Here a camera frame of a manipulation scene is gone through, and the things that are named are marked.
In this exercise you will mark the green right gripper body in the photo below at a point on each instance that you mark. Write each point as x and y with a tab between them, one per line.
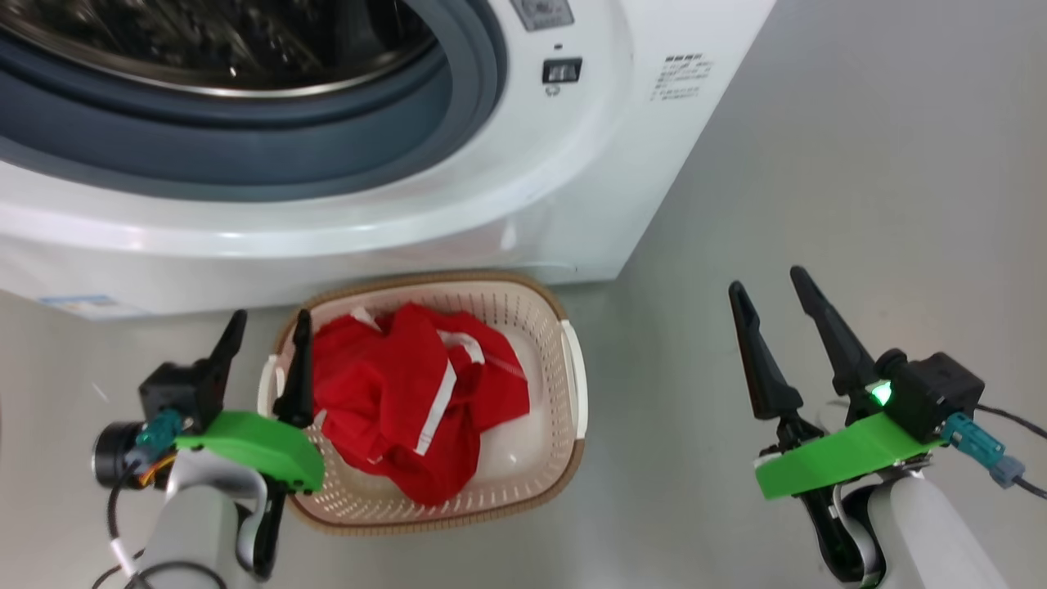
842	458

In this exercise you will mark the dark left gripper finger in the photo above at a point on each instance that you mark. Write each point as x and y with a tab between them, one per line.
229	352
298	384

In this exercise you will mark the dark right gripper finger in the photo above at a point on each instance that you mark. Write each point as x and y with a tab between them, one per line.
847	360
769	376

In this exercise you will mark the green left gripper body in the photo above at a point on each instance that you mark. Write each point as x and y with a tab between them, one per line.
262	446

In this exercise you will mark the red garment with white trim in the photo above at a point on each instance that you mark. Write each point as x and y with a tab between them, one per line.
384	393

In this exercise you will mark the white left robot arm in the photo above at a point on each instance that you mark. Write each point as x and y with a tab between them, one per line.
196	523

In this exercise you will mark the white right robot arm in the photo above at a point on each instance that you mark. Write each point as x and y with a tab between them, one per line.
924	540

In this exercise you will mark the cream basket with brown rim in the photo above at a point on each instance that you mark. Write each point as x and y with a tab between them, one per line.
532	458

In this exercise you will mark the white front-load washing machine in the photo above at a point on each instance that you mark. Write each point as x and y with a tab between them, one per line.
572	204

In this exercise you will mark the black rectangular port opening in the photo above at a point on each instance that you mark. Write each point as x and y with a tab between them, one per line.
562	70

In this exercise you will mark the blue energy label sticker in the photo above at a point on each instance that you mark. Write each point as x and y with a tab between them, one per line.
82	304

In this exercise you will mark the grey warning sticker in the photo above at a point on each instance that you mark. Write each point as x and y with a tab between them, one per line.
541	12

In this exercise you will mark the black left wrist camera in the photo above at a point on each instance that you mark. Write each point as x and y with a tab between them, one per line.
172	388

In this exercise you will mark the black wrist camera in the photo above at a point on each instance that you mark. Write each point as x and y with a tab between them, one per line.
172	388
941	393

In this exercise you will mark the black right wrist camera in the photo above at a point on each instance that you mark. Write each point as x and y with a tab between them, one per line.
941	393

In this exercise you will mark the teal left camera connector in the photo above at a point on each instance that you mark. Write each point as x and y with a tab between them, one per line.
159	429

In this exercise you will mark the teal camera connector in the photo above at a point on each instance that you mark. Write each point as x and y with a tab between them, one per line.
159	429
977	446

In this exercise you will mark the teal right camera connector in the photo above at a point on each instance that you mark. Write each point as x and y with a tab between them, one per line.
977	446

